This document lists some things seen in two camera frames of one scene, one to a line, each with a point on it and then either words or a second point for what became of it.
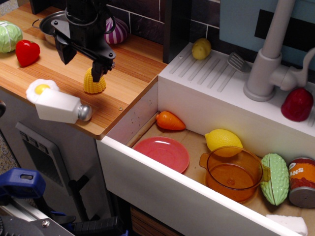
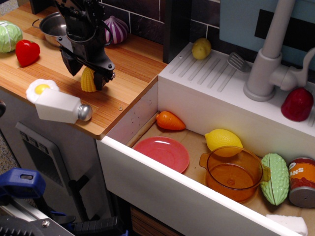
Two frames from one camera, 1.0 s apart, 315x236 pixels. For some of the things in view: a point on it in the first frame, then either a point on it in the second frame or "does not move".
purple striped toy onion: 119,33 does not move
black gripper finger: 66,50 to 74,64
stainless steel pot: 45,23 does not move
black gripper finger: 101,67 to 100,81
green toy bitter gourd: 275,190 does not move
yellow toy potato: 201,48 does not move
